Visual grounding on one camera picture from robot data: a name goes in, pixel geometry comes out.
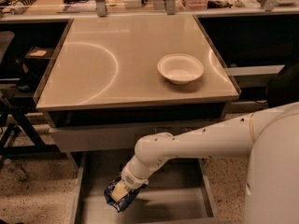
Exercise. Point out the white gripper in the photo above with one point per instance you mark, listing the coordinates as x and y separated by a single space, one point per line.
132 178

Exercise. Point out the blue chip bag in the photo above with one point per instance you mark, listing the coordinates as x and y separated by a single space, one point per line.
126 201

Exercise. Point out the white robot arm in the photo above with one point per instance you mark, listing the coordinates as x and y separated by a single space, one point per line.
269 137

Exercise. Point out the closed top drawer front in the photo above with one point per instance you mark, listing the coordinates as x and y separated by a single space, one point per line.
118 136

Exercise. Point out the open middle drawer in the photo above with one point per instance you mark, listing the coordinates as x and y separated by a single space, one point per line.
178 193

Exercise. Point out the grey drawer cabinet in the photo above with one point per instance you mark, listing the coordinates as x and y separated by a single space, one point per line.
106 73

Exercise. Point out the black desk stand left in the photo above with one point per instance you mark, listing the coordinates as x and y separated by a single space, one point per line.
18 113

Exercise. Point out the white paper bowl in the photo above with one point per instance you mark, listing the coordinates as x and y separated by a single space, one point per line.
180 69

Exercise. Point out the small black tray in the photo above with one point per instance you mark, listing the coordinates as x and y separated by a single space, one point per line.
39 53

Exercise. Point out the black office chair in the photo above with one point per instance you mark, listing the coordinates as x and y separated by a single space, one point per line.
283 89

